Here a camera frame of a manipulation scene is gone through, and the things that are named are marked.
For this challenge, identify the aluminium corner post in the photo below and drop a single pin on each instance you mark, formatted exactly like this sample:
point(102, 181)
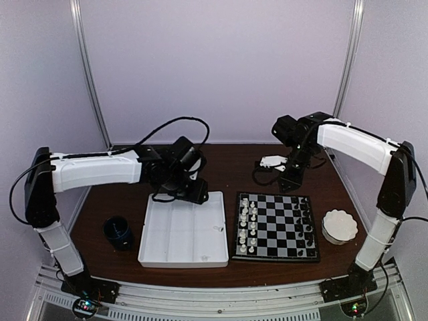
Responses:
point(76, 14)
point(352, 48)

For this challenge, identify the white piece placed later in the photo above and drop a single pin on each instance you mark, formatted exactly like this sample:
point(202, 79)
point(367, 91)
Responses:
point(242, 236)

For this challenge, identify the white plastic compartment tray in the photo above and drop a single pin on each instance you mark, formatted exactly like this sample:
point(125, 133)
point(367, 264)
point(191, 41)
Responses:
point(183, 235)

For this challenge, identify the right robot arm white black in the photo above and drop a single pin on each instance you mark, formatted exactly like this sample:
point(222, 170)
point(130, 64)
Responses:
point(391, 161)

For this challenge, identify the white piece passed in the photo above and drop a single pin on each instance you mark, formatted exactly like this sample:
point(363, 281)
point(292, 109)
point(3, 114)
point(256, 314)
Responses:
point(243, 221)

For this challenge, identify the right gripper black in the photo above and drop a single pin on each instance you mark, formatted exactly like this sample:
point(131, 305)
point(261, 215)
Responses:
point(294, 181)

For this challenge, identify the aluminium front rail frame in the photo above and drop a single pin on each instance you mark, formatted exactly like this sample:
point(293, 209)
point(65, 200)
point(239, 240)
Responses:
point(300, 301)

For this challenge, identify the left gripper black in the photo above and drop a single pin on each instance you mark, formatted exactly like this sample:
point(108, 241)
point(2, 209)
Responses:
point(196, 196)

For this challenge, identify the white piece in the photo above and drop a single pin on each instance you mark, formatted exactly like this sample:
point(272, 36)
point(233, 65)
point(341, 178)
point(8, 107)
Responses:
point(244, 211)

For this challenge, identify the black white chess board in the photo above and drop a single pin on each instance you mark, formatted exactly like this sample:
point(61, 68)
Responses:
point(285, 231)

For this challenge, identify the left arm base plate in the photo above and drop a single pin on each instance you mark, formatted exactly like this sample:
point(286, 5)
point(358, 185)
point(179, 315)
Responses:
point(90, 289)

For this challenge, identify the white scalloped bowl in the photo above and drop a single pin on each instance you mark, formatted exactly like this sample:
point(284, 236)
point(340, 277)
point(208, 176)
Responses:
point(339, 227)

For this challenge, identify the right aluminium corner post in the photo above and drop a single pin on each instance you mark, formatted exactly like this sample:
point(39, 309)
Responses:
point(352, 48)

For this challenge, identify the dark blue mug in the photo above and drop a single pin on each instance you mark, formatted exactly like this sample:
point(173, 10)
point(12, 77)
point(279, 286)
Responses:
point(118, 233)

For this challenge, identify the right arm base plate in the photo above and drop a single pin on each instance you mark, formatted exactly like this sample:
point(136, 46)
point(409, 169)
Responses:
point(341, 288)

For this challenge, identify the left aluminium corner post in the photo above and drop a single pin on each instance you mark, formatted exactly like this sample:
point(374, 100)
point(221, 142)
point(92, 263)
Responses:
point(76, 14)

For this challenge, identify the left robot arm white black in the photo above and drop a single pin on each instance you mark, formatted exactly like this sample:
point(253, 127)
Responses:
point(54, 176)

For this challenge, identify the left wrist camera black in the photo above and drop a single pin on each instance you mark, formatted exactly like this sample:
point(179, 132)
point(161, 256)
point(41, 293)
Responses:
point(183, 152)

